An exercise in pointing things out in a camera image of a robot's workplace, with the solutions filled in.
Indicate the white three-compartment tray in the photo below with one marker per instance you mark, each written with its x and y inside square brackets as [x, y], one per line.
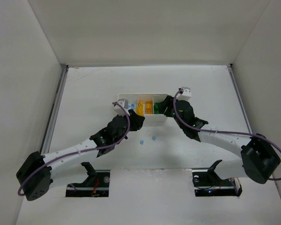
[143, 104]

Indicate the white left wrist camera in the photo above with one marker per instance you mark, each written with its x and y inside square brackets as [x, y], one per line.
[121, 106]

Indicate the yellow rectangular lego brick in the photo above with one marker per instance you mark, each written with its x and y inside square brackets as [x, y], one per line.
[140, 111]

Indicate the left aluminium rail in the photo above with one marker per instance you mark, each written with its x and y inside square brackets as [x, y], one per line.
[47, 138]

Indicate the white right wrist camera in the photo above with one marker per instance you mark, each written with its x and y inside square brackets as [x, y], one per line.
[184, 93]

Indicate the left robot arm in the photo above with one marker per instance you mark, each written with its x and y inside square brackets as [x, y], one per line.
[39, 172]

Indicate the aluminium rail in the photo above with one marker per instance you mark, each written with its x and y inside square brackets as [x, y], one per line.
[230, 70]
[47, 138]

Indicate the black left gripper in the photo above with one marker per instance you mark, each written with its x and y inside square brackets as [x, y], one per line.
[136, 119]

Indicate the right aluminium rail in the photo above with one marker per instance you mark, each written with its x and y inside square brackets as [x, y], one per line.
[230, 70]

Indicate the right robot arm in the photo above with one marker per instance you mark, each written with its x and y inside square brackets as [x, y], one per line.
[257, 159]

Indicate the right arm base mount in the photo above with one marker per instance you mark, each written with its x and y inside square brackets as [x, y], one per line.
[207, 183]

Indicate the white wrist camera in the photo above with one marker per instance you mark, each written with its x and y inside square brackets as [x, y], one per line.
[121, 106]
[184, 93]

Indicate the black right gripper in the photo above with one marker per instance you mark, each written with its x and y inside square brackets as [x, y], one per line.
[167, 106]

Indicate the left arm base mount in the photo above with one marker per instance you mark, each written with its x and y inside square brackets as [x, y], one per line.
[95, 185]

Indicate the green square lego brick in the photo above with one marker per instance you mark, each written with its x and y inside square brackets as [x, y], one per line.
[156, 108]

